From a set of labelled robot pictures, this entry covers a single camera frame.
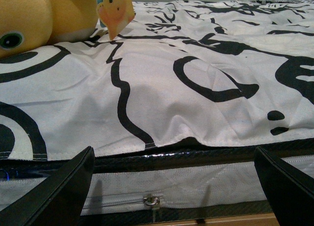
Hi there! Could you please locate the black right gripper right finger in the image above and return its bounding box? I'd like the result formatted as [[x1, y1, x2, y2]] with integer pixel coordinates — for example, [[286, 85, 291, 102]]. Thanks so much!
[[254, 147, 314, 226]]

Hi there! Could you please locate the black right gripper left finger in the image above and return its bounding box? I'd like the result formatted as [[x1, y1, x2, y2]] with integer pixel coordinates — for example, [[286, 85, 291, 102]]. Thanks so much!
[[0, 146, 95, 226]]

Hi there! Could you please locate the orange plush toy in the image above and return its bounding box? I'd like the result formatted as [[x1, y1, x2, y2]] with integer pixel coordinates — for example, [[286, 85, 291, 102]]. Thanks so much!
[[0, 0, 98, 58]]

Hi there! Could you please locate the colourful paper hang tag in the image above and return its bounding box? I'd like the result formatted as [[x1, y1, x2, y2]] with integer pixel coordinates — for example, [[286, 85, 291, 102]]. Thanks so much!
[[96, 0, 135, 40]]

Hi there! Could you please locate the white mattress with zipper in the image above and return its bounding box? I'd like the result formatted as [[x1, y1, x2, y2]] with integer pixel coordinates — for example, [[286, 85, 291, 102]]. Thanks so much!
[[0, 147, 314, 223]]

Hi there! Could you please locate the black white patterned bedsheet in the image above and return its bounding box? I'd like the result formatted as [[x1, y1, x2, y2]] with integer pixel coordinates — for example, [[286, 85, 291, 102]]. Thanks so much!
[[0, 0, 314, 161]]

